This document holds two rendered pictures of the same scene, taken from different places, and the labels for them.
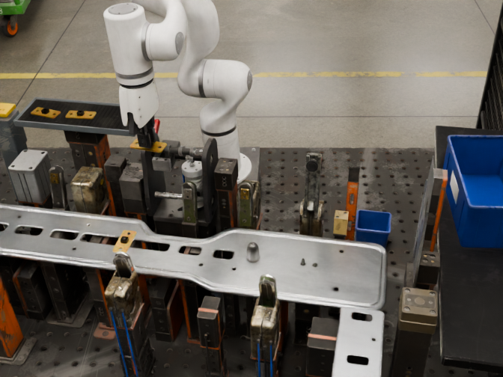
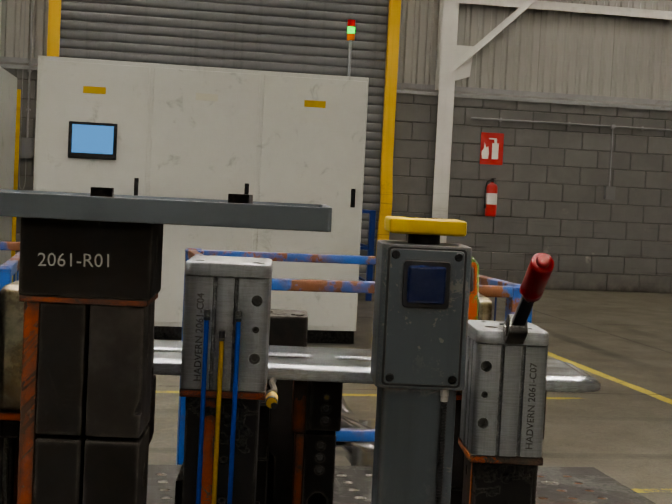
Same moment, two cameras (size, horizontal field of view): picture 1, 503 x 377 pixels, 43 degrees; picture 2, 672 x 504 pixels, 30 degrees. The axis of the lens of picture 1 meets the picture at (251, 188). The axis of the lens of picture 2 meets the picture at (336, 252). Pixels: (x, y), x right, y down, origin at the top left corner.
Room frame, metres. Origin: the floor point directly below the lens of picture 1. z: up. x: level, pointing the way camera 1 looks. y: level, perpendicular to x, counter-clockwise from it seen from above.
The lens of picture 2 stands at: (2.63, 0.41, 1.18)
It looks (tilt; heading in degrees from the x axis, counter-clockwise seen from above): 3 degrees down; 165
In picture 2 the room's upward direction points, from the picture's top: 3 degrees clockwise
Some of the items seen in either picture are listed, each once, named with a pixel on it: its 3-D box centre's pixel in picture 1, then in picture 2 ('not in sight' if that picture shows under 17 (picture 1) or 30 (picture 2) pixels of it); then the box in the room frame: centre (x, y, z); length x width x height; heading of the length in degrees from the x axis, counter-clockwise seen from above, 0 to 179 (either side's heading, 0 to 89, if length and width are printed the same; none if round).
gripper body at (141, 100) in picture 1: (139, 97); not in sight; (1.28, 0.24, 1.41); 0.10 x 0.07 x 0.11; 159
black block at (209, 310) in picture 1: (214, 348); not in sight; (1.02, 0.11, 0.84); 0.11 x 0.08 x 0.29; 167
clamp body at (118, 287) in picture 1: (130, 329); not in sight; (1.06, 0.32, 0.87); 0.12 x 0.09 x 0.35; 167
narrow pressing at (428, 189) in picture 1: (421, 227); not in sight; (1.07, -0.37, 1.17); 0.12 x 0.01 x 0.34; 167
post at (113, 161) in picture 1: (125, 214); not in sight; (1.48, 0.38, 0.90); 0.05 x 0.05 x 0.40; 77
